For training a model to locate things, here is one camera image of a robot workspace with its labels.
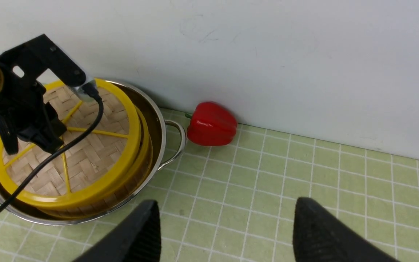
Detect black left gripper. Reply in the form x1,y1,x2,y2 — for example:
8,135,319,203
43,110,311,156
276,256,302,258
0,53,67,155

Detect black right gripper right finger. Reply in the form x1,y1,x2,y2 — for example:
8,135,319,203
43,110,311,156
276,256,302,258
292,197,397,262

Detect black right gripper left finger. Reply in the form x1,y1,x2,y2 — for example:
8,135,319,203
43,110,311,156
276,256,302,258
74,200,162,262

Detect yellow bamboo steamer basket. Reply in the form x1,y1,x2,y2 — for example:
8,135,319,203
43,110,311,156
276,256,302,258
0,79,153,219

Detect stainless steel pot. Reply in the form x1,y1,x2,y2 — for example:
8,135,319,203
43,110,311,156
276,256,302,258
0,80,186,226

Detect red bell pepper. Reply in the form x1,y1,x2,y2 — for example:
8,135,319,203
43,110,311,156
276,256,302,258
186,101,238,147

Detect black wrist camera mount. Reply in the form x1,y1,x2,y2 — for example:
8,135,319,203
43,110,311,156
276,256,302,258
0,34,99,102

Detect black cable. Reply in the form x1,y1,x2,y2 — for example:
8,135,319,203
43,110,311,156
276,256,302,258
0,81,104,229

